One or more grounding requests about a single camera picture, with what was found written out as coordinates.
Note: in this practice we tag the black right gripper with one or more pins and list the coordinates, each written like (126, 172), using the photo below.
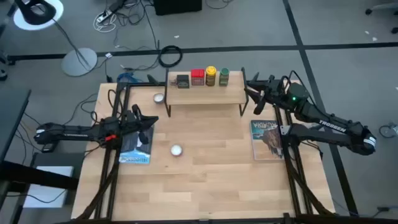
(275, 93)

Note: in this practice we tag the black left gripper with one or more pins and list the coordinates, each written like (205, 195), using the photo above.
(132, 123)

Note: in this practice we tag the green-lid spice jar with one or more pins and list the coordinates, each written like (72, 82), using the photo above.
(224, 74)

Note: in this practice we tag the yellow-lid spice jar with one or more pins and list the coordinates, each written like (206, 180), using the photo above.
(211, 73)

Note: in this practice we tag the dark green spice tin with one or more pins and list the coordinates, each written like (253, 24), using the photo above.
(183, 81)

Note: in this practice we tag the red spice tin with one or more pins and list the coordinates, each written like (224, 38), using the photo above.
(197, 76)

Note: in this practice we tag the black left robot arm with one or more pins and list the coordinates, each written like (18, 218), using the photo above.
(71, 134)

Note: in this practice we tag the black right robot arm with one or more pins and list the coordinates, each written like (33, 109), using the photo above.
(332, 123)

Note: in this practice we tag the wooden shelf with black legs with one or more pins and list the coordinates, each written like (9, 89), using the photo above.
(205, 95)

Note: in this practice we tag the small round candle tin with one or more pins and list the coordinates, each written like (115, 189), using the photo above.
(176, 150)
(159, 98)

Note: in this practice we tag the Yellowstone book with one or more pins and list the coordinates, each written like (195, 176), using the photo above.
(135, 152)

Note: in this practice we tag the Acadia book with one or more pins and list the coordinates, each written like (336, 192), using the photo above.
(264, 146)

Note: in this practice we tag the black power adapter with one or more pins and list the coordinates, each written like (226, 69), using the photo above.
(49, 148)

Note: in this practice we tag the white power strip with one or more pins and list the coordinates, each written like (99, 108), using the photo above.
(104, 16)

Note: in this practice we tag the black computer case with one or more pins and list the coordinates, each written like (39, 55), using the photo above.
(177, 7)

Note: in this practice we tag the white box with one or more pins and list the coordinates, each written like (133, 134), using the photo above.
(46, 189)

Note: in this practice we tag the black beam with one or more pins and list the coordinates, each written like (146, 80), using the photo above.
(37, 175)

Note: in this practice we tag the black desk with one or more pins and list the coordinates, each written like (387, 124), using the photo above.
(12, 118)

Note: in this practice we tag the grey caster wheel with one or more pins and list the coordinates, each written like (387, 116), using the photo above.
(388, 130)

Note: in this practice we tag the office chair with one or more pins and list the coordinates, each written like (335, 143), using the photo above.
(385, 6)

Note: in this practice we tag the black aluminium table frame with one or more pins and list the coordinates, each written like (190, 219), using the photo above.
(140, 84)

